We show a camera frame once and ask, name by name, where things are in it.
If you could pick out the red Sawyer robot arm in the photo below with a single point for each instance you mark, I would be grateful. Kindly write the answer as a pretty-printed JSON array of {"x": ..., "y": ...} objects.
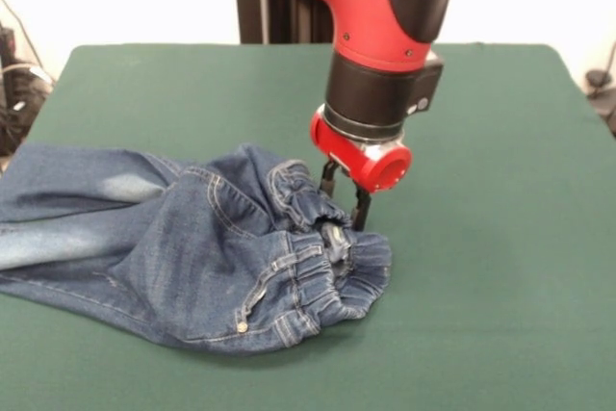
[{"x": 375, "y": 45}]

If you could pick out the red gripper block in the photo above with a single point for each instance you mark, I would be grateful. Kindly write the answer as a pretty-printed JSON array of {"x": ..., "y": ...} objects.
[{"x": 346, "y": 151}]

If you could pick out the blue denim jeans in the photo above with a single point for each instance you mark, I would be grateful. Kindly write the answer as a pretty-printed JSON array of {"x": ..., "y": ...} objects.
[{"x": 168, "y": 257}]

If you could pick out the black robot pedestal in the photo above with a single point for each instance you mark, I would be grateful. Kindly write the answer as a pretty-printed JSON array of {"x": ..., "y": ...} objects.
[{"x": 289, "y": 16}]

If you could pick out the dark green table cloth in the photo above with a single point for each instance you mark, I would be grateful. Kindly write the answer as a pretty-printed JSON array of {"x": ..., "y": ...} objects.
[{"x": 481, "y": 286}]

